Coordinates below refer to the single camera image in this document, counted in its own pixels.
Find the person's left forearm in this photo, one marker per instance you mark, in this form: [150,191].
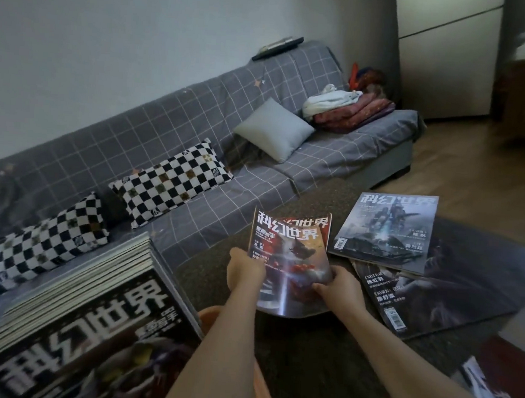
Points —
[220,355]

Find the orange red fabric item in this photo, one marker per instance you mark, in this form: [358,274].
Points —
[367,78]

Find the person's right hand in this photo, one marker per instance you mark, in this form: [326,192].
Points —
[341,292]

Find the dark landscape cover magazine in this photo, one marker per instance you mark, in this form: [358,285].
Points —
[463,282]

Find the orange plastic basket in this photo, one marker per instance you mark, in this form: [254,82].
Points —
[264,394]

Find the black flat tray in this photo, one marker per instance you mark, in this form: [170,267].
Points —
[277,47]

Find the person's right forearm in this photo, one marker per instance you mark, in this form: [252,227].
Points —
[411,377]

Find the dark stone table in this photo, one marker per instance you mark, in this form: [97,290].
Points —
[322,371]

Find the white folded cloth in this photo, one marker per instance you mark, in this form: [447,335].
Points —
[327,101]

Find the round emblem cover magazine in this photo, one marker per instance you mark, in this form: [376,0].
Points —
[321,223]

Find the brown robot cover magazine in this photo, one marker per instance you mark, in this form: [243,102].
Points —
[101,329]

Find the plain grey cushion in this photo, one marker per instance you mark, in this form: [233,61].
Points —
[274,130]

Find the dark red folded blanket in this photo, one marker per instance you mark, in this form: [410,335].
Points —
[358,116]

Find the thick stack of collected magazines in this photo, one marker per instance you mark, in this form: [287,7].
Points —
[82,278]

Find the grey aircraft cover magazine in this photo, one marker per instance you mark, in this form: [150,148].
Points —
[385,232]

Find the crumpled clear plastic bags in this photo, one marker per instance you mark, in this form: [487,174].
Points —
[478,382]

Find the black white checkered pillow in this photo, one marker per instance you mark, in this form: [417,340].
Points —
[169,183]
[44,244]

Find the person's left hand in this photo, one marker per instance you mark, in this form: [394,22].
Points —
[244,269]

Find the red vehicle cover magazine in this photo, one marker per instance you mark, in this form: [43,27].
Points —
[285,261]

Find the dark red floor item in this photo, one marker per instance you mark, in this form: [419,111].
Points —
[515,371]

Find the grey plaid covered sofa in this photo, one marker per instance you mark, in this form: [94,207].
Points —
[160,126]

